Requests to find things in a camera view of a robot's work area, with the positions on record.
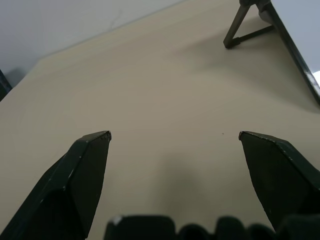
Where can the black whiteboard support stand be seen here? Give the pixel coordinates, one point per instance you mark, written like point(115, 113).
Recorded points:
point(240, 27)

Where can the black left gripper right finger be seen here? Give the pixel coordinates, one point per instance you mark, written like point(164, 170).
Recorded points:
point(277, 180)

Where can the dark object at table edge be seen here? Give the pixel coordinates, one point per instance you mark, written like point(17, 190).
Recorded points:
point(3, 85)

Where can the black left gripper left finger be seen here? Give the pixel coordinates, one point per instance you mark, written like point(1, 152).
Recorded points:
point(65, 190)

